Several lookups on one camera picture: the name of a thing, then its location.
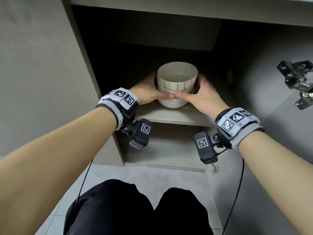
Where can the grey cabinet shelf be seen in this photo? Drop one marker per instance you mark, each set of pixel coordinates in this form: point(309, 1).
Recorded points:
point(176, 116)

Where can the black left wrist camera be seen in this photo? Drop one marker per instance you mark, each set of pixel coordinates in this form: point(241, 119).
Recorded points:
point(139, 134)

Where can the cream ceramic base bowl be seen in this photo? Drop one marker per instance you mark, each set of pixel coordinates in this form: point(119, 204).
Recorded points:
point(172, 103)

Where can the person's left hand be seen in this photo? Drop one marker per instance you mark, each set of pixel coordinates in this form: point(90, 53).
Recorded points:
point(146, 91)

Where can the metal cabinet hinge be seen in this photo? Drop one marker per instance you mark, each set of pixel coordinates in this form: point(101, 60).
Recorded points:
point(297, 75)

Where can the person's right hand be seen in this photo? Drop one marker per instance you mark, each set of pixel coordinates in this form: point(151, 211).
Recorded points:
point(206, 99)

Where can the grey cabinet door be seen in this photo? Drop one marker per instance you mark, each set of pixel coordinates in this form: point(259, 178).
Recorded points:
point(269, 78)

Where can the plain cream ceramic bowl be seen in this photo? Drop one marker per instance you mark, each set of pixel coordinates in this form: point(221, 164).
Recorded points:
point(189, 88)

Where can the grey cabinet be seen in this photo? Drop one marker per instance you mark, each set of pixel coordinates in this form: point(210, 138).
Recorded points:
point(151, 41)

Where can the person's right thumb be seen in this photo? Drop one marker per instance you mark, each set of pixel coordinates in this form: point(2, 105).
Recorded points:
point(184, 95)

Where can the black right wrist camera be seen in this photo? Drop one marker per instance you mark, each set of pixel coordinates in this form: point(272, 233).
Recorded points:
point(205, 149)

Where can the person's black trousers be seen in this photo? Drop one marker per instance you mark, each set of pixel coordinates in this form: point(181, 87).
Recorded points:
point(137, 209)

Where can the metal hinge mounting plate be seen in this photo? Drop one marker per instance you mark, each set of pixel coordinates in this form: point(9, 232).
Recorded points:
point(304, 99)

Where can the striped cream ceramic bowl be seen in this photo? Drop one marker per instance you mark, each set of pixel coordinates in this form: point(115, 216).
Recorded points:
point(177, 74)

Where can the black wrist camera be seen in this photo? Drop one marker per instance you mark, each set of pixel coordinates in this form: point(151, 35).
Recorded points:
point(205, 149)
point(139, 134)

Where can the person's left forearm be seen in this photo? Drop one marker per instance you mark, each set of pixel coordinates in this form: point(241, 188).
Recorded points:
point(52, 163)

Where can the person's left thumb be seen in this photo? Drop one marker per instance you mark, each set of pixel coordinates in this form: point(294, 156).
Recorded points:
point(164, 95)

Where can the person's right forearm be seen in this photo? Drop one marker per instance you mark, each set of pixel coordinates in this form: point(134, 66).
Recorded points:
point(275, 163)

